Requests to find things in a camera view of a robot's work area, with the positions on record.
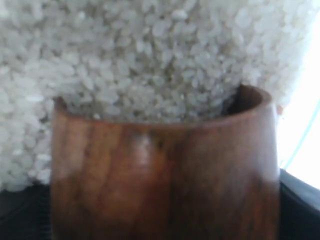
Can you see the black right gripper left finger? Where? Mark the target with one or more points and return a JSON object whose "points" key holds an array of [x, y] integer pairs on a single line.
{"points": [[25, 215]]}

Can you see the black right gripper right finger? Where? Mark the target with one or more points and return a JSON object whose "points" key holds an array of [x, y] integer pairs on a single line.
{"points": [[299, 209]]}

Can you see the rice in steel pan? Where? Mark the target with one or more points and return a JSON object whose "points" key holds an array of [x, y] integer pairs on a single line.
{"points": [[137, 60]]}

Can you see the brown wooden cup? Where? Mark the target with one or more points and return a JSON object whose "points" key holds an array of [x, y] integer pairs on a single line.
{"points": [[215, 180]]}

